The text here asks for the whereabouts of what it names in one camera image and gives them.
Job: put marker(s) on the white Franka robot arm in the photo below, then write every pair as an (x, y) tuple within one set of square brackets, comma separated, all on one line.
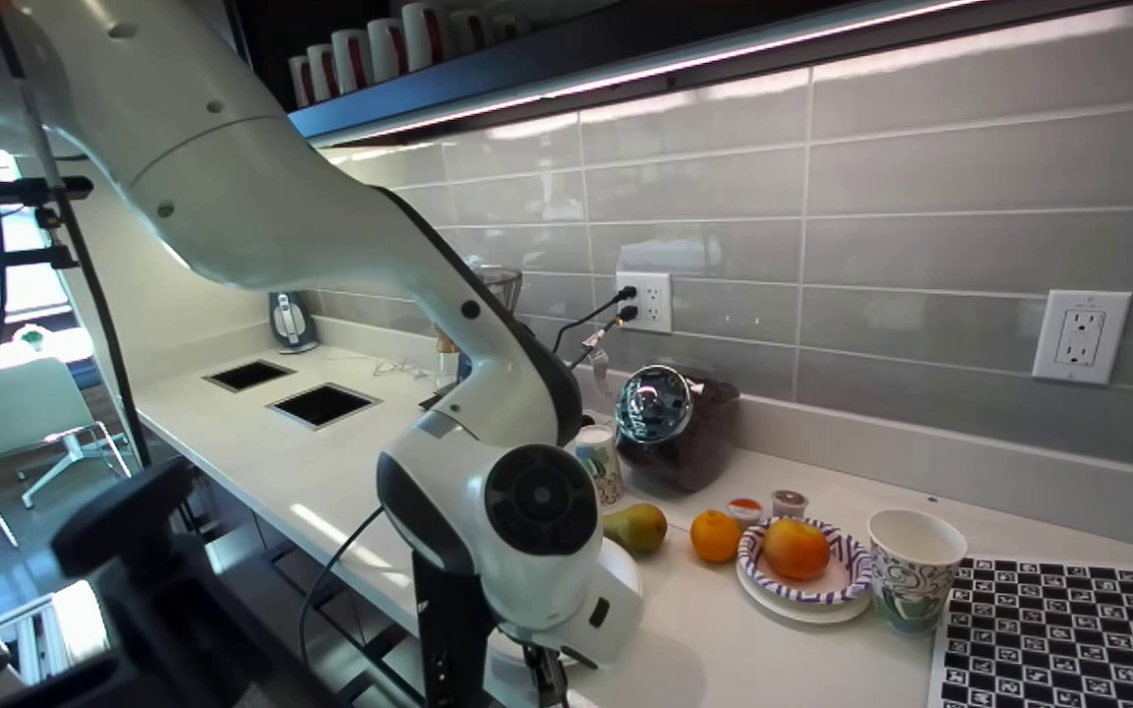
[(226, 170)]

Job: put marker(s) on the under-shelf light strip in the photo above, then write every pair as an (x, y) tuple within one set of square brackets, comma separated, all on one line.
[(724, 82)]

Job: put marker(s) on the striped rim paper plate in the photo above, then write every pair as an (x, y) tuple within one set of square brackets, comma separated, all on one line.
[(842, 582)]

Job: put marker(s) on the clear glass cup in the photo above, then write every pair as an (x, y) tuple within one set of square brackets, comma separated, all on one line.
[(502, 294)]

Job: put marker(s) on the white outlet with plugs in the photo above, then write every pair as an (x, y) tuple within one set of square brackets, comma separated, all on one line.
[(650, 308)]

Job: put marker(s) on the small patterned cup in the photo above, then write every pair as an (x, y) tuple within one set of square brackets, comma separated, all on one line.
[(605, 473)]

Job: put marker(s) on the dark coffee machine chrome top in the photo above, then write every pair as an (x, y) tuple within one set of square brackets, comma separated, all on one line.
[(691, 438)]

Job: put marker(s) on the green yellow pear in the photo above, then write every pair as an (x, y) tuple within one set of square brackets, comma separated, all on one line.
[(635, 527)]

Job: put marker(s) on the red lid coffee pod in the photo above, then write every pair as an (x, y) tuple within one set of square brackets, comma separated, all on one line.
[(745, 510)]

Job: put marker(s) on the orange fruit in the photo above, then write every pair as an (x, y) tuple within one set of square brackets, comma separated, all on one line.
[(716, 535), (795, 551)]

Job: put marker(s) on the striped coffee pod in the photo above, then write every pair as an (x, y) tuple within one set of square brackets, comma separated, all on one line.
[(791, 506)]

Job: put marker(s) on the small round metal appliance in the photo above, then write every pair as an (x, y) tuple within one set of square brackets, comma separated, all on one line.
[(292, 318)]

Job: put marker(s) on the large patterned cup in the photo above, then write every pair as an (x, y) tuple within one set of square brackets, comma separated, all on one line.
[(914, 570)]

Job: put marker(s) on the white outdoor chair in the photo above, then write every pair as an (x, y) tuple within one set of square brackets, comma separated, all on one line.
[(18, 405)]

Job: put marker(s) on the black white checkerboard mat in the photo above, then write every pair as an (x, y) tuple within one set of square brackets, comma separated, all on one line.
[(1062, 633)]

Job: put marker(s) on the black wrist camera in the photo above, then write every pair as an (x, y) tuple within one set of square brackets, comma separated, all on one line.
[(452, 632)]

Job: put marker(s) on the black wall shelf unit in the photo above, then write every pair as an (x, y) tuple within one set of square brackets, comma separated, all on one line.
[(529, 60)]

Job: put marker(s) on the black metal cart frame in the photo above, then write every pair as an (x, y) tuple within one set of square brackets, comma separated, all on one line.
[(136, 526)]

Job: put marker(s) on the white wall outlet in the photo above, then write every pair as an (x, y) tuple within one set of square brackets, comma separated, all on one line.
[(1082, 336)]

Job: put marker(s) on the black camera stand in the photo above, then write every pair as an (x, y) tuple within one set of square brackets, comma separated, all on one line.
[(18, 190)]

